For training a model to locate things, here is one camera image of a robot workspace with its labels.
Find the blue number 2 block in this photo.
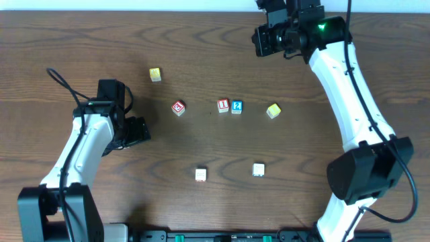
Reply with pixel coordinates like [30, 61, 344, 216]
[231, 100, 243, 114]

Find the red letter I block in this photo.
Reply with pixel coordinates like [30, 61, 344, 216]
[217, 99, 230, 113]

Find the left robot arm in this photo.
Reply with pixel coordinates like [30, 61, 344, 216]
[17, 101, 151, 241]

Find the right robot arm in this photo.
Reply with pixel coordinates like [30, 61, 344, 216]
[252, 16, 414, 241]

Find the red letter E block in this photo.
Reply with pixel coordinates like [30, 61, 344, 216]
[171, 100, 185, 116]

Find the yellow top block far left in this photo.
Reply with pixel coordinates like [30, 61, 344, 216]
[149, 68, 162, 82]

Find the yellow block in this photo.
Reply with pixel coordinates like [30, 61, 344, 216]
[266, 104, 282, 119]
[149, 68, 162, 82]

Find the yellow top block right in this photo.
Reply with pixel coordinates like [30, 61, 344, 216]
[266, 104, 282, 119]

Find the plain white block left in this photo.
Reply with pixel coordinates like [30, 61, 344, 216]
[195, 168, 207, 182]

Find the plain white block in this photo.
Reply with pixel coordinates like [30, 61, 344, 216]
[252, 163, 265, 177]
[195, 168, 207, 182]

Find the plain white block right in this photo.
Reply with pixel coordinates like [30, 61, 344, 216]
[252, 163, 265, 177]

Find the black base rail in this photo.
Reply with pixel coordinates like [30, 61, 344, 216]
[103, 223, 394, 242]

